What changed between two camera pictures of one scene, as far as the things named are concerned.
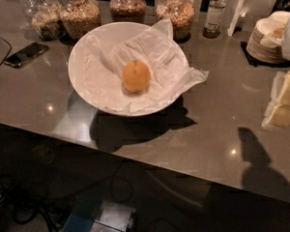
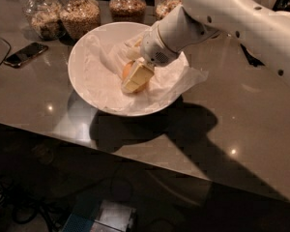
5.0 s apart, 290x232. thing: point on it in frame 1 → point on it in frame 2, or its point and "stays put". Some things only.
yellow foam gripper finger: [287, 105] → [140, 75]
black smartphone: [26, 53] stays put
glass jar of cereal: [43, 13] stays put
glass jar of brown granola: [127, 5] stays put
